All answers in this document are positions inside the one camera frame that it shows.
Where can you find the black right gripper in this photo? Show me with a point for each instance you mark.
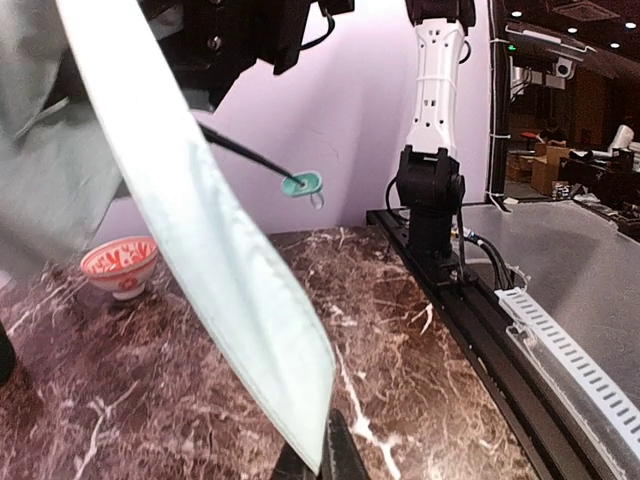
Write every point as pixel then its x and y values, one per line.
pixel 212 43

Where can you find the black curved front rail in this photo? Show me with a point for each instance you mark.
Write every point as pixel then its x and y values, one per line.
pixel 554 443

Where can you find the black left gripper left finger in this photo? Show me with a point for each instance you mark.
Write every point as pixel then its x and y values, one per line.
pixel 289 466

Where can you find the right black frame post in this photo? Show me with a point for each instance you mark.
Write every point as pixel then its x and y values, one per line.
pixel 500 100

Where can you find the red white patterned bowl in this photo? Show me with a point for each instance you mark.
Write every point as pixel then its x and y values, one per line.
pixel 122 266

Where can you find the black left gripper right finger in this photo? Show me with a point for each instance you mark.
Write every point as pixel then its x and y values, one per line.
pixel 341 459

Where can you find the mint green folding umbrella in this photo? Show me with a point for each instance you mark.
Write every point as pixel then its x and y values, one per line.
pixel 89 103

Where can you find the grey slotted cable duct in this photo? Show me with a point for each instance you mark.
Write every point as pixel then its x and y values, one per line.
pixel 613 403

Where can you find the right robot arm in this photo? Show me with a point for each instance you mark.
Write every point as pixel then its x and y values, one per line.
pixel 429 181

